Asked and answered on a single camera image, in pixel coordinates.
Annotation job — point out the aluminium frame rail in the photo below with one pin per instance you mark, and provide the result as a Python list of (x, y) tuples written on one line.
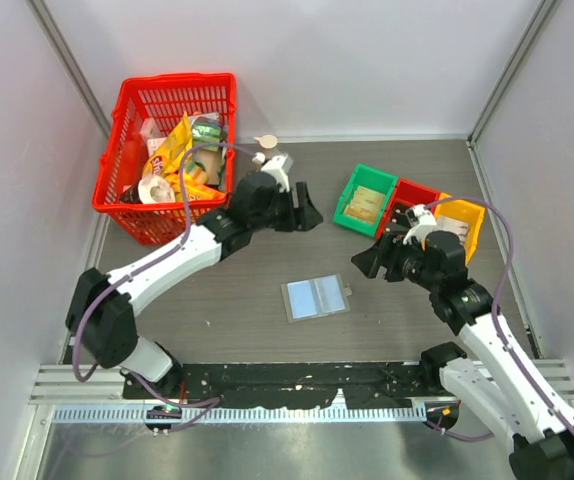
[(55, 384)]

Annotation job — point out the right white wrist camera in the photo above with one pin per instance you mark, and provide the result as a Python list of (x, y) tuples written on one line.
[(422, 223)]

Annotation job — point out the cards in green bin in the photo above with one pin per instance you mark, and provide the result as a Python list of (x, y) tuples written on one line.
[(364, 205)]

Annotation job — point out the white paper roll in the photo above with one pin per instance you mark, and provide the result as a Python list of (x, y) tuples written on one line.
[(153, 189)]

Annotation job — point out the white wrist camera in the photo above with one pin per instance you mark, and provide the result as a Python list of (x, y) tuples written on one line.
[(422, 223), (278, 166)]

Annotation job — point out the yellow snack bag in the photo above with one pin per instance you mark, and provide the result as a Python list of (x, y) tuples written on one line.
[(166, 162)]

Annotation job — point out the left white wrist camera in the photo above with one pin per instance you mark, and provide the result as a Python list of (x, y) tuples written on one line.
[(278, 166)]

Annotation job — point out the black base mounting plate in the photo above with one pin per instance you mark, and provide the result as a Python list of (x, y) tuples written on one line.
[(293, 386)]

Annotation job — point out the grey card holder wallet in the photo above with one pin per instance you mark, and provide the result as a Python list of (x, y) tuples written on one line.
[(331, 297)]

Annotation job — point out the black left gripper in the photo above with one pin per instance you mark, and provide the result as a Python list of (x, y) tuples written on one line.
[(304, 217)]

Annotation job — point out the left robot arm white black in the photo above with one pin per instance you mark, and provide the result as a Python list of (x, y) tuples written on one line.
[(104, 307)]

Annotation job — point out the red plastic shopping basket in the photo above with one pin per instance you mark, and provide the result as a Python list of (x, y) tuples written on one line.
[(164, 98)]

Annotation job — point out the yellow plastic bin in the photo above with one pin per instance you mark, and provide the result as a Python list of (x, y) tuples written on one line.
[(472, 214)]

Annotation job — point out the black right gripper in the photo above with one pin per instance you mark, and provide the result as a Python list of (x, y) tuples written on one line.
[(387, 250)]

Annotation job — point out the red plastic bin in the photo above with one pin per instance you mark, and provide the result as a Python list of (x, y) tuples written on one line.
[(405, 195)]

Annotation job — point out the green soap dispenser bottle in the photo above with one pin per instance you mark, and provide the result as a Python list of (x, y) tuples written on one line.
[(267, 144)]

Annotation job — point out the green snack packet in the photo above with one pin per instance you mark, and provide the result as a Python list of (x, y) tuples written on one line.
[(207, 131)]

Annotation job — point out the cards in yellow bin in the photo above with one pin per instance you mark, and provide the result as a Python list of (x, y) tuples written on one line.
[(455, 226)]

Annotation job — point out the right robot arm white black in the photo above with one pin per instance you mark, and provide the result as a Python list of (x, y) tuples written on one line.
[(493, 375)]

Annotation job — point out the white slotted cable duct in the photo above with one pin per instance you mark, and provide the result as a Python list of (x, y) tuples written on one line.
[(143, 412)]

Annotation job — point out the green plastic bin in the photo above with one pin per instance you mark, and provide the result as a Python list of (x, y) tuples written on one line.
[(371, 178)]

